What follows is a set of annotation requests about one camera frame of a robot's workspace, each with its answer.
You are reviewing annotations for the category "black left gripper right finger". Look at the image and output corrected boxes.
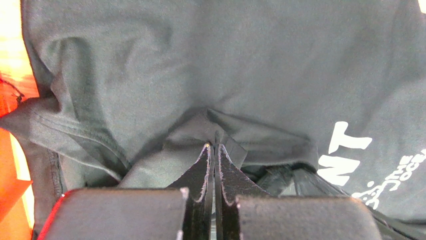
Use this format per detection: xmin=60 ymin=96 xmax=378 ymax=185
xmin=214 ymin=144 xmax=270 ymax=240

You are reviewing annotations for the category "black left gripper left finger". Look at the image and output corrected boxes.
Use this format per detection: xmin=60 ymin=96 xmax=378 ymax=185
xmin=167 ymin=143 xmax=213 ymax=240

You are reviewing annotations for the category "black printed t-shirt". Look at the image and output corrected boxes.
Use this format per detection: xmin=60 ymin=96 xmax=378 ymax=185
xmin=0 ymin=0 xmax=426 ymax=239

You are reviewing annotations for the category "red plastic tray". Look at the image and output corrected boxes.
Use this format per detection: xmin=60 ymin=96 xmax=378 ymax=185
xmin=0 ymin=74 xmax=34 ymax=228

